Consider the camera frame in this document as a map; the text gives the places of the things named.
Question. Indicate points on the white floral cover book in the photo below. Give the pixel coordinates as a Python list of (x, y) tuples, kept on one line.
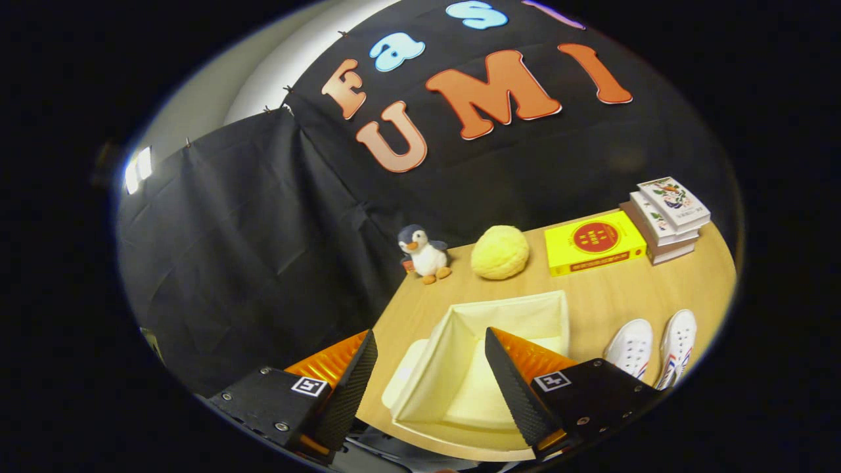
[(673, 200)]

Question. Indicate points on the cream fabric storage box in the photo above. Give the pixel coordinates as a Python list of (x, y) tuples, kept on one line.
[(453, 368)]

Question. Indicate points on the brown cover book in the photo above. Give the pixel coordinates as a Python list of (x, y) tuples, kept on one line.
[(670, 253)]

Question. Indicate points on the white canvas shoe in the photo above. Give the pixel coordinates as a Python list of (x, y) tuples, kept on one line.
[(677, 341), (631, 348)]

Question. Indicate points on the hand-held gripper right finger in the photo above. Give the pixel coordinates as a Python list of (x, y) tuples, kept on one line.
[(519, 394)]

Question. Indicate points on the yellow book with red circle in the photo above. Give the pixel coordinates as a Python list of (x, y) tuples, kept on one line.
[(591, 243)]

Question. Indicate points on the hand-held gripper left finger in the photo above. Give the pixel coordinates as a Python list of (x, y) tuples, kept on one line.
[(345, 394)]

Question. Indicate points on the penguin plush toy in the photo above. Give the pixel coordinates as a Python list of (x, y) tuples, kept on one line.
[(427, 256)]

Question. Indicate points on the yellow round plush bun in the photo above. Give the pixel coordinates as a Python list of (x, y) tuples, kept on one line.
[(499, 253)]

